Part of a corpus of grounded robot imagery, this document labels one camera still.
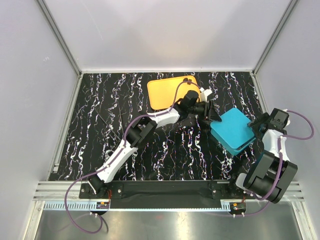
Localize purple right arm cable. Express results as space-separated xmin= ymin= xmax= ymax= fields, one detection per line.
xmin=232 ymin=109 xmax=315 ymax=217

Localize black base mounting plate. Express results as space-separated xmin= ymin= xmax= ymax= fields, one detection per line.
xmin=79 ymin=180 xmax=244 ymax=210

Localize aluminium cable duct rail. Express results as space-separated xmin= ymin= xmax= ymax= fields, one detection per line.
xmin=44 ymin=201 xmax=111 ymax=211

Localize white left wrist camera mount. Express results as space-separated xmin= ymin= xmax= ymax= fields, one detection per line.
xmin=199 ymin=87 xmax=213 ymax=102

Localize orange plastic tray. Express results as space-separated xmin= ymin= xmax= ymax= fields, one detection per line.
xmin=147 ymin=75 xmax=197 ymax=111

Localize teal tin lid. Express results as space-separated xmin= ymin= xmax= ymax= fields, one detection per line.
xmin=210 ymin=108 xmax=255 ymax=139

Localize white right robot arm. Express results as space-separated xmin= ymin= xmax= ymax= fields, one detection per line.
xmin=227 ymin=108 xmax=298 ymax=204

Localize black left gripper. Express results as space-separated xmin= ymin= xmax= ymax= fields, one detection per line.
xmin=187 ymin=100 xmax=221 ymax=122

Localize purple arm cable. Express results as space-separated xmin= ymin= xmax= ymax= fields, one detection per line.
xmin=232 ymin=109 xmax=315 ymax=217
xmin=64 ymin=79 xmax=205 ymax=235

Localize teal tin box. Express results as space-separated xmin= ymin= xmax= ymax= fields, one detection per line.
xmin=212 ymin=136 xmax=256 ymax=156

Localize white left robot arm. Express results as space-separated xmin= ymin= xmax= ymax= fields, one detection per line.
xmin=87 ymin=88 xmax=222 ymax=198

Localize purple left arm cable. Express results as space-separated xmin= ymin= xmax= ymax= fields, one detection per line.
xmin=64 ymin=79 xmax=205 ymax=235

